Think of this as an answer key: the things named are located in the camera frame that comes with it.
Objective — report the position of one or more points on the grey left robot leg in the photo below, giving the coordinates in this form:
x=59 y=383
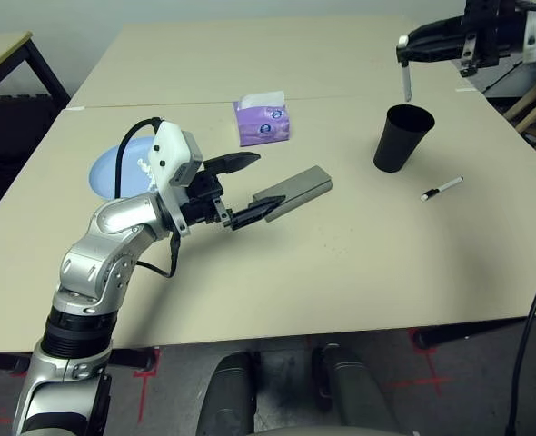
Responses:
x=229 y=395

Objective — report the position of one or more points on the beige side table black frame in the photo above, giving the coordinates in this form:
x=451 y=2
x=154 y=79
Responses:
x=4 y=50

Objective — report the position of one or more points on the grey glasses case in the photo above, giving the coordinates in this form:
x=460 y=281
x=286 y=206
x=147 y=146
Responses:
x=304 y=184

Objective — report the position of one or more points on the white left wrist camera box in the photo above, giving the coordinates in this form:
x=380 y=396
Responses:
x=170 y=154

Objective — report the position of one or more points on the beige robot torso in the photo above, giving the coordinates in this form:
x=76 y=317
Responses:
x=331 y=431

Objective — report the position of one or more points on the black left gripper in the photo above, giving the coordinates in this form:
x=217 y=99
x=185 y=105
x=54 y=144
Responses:
x=202 y=200

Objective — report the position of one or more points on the grey right robot leg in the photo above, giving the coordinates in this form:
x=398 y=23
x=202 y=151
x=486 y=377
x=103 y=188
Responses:
x=354 y=395

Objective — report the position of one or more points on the purple tissue pack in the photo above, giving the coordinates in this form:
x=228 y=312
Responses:
x=263 y=122

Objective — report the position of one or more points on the white tape strip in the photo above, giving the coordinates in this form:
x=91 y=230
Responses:
x=466 y=90
x=76 y=108

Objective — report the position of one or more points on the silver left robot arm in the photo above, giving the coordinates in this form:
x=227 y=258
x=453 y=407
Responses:
x=109 y=218

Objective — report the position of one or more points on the white marker pen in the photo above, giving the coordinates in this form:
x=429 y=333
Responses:
x=406 y=77
x=443 y=188

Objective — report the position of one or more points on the blue plate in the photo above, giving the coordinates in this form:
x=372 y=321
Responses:
x=104 y=172

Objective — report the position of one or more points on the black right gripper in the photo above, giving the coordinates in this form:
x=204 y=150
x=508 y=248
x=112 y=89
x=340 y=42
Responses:
x=483 y=32

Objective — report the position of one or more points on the black cup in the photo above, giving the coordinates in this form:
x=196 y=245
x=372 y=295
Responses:
x=400 y=141

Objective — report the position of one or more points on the black table foot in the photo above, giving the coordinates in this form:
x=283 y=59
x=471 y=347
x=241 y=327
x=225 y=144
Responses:
x=132 y=359
x=4 y=362
x=468 y=333

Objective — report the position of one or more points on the white tissue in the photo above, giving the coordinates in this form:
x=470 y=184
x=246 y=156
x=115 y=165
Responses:
x=146 y=170

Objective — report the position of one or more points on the black stand rod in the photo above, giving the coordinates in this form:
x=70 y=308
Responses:
x=506 y=75

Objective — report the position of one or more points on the grey robot leg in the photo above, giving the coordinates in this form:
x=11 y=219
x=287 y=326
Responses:
x=229 y=395
x=354 y=395

